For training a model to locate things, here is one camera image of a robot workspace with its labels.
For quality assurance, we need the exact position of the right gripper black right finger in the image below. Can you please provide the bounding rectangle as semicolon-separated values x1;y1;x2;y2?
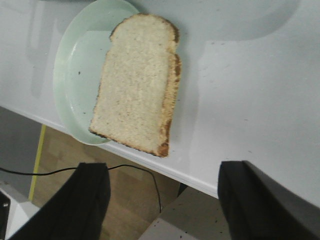
217;160;320;240

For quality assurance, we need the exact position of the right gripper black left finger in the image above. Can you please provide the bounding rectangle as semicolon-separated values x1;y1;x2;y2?
11;163;111;240

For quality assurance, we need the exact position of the white bread slice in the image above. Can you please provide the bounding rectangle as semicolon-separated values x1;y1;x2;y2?
89;13;181;157

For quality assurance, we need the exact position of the mint green round plate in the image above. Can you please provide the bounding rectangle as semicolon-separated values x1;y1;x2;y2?
53;0;139;146

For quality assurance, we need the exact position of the thin black cable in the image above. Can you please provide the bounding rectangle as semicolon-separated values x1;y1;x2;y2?
0;164;163;214

